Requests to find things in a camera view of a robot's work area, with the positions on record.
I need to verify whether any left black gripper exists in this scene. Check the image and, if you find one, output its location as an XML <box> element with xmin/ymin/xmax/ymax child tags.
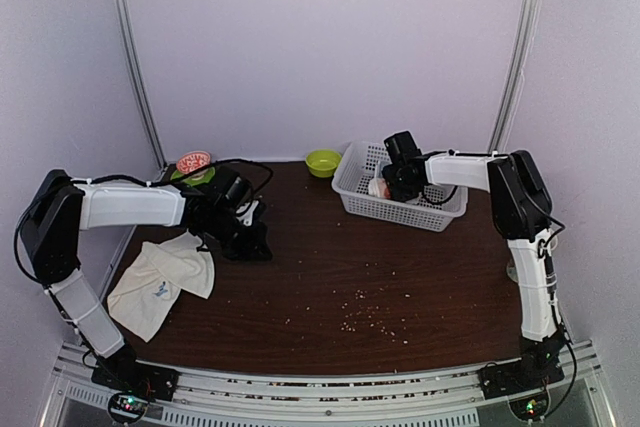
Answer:
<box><xmin>198</xmin><ymin>207</ymin><xmax>272</xmax><ymax>261</ymax></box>

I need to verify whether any orange bunny pattern towel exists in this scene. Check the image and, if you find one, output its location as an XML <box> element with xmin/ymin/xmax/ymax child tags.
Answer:
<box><xmin>368</xmin><ymin>178</ymin><xmax>391</xmax><ymax>199</ymax></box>

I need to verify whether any white towel blue print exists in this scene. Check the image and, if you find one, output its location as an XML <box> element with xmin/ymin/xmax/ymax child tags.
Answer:
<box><xmin>107</xmin><ymin>233</ymin><xmax>215</xmax><ymax>342</ymax></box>

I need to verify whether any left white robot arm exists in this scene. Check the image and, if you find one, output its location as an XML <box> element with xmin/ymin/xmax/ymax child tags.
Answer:
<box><xmin>13</xmin><ymin>165</ymin><xmax>273</xmax><ymax>391</ymax></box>

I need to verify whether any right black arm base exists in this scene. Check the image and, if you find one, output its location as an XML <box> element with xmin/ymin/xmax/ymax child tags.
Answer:
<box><xmin>477</xmin><ymin>339</ymin><xmax>564</xmax><ymax>400</ymax></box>

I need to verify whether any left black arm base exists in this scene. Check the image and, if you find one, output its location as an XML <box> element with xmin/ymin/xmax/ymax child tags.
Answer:
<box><xmin>91</xmin><ymin>344</ymin><xmax>179</xmax><ymax>401</ymax></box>

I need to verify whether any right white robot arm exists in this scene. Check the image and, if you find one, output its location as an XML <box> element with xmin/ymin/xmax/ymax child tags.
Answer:
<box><xmin>382</xmin><ymin>131</ymin><xmax>560</xmax><ymax>343</ymax></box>

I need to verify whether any green plate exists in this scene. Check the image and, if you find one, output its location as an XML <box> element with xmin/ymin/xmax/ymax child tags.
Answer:
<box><xmin>170</xmin><ymin>167</ymin><xmax>215</xmax><ymax>186</ymax></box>

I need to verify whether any white plastic perforated basket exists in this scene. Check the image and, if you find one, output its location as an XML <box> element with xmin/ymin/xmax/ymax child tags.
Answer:
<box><xmin>331</xmin><ymin>141</ymin><xmax>468</xmax><ymax>232</ymax></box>

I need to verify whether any red patterned bowl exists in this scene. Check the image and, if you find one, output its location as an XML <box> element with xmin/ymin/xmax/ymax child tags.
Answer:
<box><xmin>176</xmin><ymin>151</ymin><xmax>211</xmax><ymax>174</ymax></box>

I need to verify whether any small green bowl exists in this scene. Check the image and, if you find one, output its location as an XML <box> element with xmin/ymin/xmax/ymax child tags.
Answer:
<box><xmin>305</xmin><ymin>149</ymin><xmax>342</xmax><ymax>178</ymax></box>

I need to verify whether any beige paper cup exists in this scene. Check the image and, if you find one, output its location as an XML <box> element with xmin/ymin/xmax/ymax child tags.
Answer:
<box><xmin>506</xmin><ymin>260</ymin><xmax>518</xmax><ymax>283</ymax></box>

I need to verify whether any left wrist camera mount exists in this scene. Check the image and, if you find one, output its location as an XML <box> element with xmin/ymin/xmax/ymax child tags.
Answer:
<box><xmin>236</xmin><ymin>200</ymin><xmax>266</xmax><ymax>227</ymax></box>

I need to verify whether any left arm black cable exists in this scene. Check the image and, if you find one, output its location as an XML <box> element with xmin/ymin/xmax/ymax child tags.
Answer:
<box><xmin>89</xmin><ymin>158</ymin><xmax>275</xmax><ymax>198</ymax></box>

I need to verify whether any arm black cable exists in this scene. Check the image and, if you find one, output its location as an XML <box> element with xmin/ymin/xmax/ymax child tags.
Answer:
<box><xmin>537</xmin><ymin>216</ymin><xmax>579</xmax><ymax>398</ymax></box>
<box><xmin>89</xmin><ymin>158</ymin><xmax>275</xmax><ymax>198</ymax></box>

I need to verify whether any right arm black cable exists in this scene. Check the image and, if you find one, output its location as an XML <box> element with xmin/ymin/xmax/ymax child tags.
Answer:
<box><xmin>537</xmin><ymin>216</ymin><xmax>579</xmax><ymax>398</ymax></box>

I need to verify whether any front aluminium rail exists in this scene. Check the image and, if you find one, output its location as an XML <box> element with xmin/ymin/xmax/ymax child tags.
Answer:
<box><xmin>49</xmin><ymin>339</ymin><xmax>614</xmax><ymax>427</ymax></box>

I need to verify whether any right aluminium frame post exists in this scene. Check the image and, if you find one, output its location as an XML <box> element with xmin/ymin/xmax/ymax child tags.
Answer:
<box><xmin>487</xmin><ymin>0</ymin><xmax>541</xmax><ymax>153</ymax></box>

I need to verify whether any aluminium frame post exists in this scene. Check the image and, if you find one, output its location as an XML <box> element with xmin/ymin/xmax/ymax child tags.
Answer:
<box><xmin>113</xmin><ymin>0</ymin><xmax>168</xmax><ymax>169</ymax></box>
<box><xmin>487</xmin><ymin>0</ymin><xmax>541</xmax><ymax>153</ymax></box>

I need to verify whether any left aluminium frame post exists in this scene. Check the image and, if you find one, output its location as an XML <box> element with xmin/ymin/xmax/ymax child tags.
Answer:
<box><xmin>113</xmin><ymin>0</ymin><xmax>168</xmax><ymax>169</ymax></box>

